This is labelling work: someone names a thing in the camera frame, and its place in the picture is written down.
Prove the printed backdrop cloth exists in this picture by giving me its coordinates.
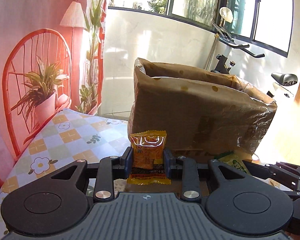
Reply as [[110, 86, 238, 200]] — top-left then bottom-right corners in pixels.
[[0, 0, 109, 205]]

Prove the dark framed window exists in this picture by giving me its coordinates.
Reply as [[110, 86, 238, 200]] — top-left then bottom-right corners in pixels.
[[107, 0, 294, 58]]

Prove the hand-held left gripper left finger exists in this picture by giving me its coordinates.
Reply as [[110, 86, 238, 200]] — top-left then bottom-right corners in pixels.
[[51, 147, 133, 202]]

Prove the checkered floral tablecloth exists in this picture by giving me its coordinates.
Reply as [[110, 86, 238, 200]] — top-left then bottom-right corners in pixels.
[[0, 108, 132, 240]]

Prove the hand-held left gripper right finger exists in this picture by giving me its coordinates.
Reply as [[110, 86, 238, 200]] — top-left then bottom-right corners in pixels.
[[164, 149, 248, 202]]

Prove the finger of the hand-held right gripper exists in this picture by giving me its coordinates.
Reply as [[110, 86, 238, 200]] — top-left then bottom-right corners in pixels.
[[244, 162, 298, 193], [265, 162, 300, 180]]

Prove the black exercise bike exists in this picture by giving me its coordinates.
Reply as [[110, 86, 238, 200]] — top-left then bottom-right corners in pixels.
[[205, 23, 298, 98]]

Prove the white plastic bag cover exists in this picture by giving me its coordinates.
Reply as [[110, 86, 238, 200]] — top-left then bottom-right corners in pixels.
[[219, 7, 234, 23]]

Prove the brown paper bag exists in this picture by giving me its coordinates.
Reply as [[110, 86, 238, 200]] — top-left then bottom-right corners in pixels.
[[127, 57, 277, 164]]

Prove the metal pole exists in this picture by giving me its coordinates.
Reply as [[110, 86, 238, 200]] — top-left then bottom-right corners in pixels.
[[207, 20, 224, 70]]

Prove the orange snack packet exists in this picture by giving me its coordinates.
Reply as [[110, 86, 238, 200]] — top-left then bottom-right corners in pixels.
[[127, 129, 172, 185]]

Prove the pale cracker packet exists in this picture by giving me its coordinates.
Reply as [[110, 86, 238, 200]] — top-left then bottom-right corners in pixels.
[[114, 179, 128, 193]]

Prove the yellow-green snack packet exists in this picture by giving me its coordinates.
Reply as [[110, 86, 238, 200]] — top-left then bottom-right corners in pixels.
[[214, 150, 248, 174]]

